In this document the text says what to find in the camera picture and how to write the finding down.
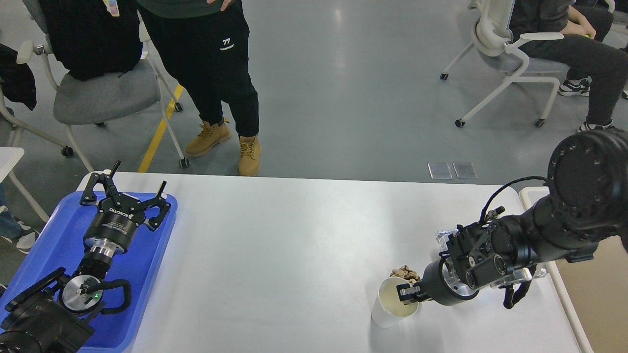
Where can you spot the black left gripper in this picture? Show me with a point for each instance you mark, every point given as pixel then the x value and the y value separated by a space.
pixel 114 223

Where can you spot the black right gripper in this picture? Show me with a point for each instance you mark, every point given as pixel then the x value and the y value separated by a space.
pixel 440 284

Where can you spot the white paper cup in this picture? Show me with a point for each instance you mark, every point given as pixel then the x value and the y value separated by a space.
pixel 388 309

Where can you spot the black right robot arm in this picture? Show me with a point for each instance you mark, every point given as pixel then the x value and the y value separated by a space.
pixel 587 202

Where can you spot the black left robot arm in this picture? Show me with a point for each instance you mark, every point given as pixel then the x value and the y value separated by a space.
pixel 87 278

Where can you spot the crumpled brown paper ball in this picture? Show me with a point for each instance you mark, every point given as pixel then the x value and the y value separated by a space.
pixel 401 271

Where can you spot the blue plastic tray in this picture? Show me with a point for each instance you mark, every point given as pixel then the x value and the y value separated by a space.
pixel 61 245

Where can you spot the aluminium foil tray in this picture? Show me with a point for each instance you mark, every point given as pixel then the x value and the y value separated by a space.
pixel 518 276

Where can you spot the grey office chair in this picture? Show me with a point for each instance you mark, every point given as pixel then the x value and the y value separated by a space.
pixel 100 99

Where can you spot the white side table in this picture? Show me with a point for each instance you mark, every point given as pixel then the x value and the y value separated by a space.
pixel 9 157

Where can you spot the left floor plate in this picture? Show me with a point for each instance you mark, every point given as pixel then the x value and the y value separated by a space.
pixel 440 170

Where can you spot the floor plate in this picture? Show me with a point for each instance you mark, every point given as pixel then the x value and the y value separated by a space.
pixel 440 170
pixel 465 170

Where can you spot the right floor plate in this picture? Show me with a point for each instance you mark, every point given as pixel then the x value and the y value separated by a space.
pixel 465 170

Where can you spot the black garment far left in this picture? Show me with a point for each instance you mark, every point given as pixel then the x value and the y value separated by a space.
pixel 17 79

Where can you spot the black jacket on chair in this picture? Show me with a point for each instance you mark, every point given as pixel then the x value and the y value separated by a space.
pixel 88 40

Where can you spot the standing person black trousers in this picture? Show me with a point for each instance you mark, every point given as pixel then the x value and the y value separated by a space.
pixel 203 44

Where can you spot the beige plastic bin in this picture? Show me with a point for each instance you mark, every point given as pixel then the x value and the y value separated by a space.
pixel 594 295

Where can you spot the white office chair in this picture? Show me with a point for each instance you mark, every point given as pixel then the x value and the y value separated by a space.
pixel 492 37

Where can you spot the seated person dark clothes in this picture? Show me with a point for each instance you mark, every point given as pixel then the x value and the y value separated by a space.
pixel 596 70

